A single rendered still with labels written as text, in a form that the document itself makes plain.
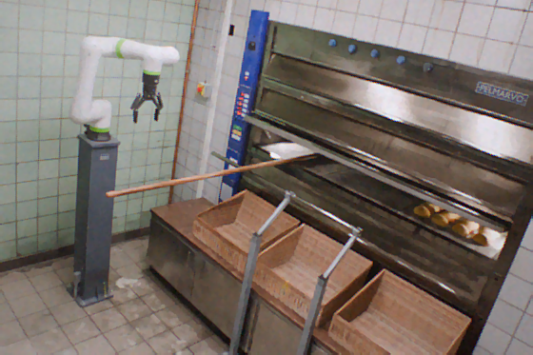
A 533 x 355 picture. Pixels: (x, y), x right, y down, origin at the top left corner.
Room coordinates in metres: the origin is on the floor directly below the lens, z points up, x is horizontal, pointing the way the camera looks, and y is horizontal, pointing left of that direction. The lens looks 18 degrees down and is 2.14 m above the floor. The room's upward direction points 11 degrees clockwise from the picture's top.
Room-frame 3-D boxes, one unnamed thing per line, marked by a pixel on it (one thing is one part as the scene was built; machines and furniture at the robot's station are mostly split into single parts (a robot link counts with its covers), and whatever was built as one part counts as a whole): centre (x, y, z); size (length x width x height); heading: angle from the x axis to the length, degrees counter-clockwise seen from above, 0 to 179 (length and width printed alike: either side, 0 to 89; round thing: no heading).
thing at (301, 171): (2.53, -0.61, 1.16); 1.80 x 0.06 x 0.04; 49
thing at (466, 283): (2.51, -0.59, 1.02); 1.79 x 0.11 x 0.19; 49
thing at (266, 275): (2.31, -0.42, 0.72); 0.56 x 0.49 x 0.28; 50
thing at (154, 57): (2.26, 0.66, 1.80); 0.13 x 0.11 x 0.14; 156
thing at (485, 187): (2.51, -0.59, 1.54); 1.79 x 0.11 x 0.19; 49
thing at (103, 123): (2.55, 1.06, 1.36); 0.16 x 0.13 x 0.19; 156
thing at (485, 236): (2.47, -1.32, 1.21); 0.61 x 0.48 x 0.06; 139
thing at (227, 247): (2.69, 0.02, 0.72); 0.56 x 0.49 x 0.28; 48
